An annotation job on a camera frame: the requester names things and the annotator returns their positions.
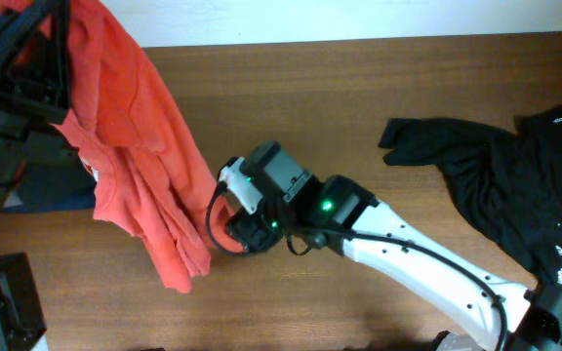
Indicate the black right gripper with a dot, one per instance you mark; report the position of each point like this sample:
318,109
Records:
247,229

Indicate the orange t-shirt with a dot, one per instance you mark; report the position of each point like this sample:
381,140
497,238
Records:
152,180

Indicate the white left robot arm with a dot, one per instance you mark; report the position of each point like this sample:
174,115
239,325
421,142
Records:
34,90

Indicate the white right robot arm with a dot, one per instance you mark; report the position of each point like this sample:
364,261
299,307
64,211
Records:
339,214

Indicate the black base equipment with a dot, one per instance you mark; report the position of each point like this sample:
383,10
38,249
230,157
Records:
22,323

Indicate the black adidas jacket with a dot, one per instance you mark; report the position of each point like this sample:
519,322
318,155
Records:
507,186

